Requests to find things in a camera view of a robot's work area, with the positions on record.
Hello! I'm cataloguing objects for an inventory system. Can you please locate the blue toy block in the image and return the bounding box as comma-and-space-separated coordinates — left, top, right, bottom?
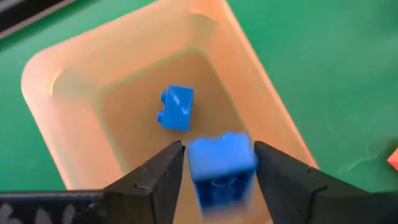
156, 85, 195, 132
186, 131, 259, 216

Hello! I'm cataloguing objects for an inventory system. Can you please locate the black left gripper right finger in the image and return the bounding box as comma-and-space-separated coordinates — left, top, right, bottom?
253, 140, 398, 224

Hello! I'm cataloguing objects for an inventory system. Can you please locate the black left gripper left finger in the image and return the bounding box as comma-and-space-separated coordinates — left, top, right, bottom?
0, 139, 187, 224

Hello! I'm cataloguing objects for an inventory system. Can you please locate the orange toy block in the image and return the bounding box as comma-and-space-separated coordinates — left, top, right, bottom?
387, 146, 398, 172

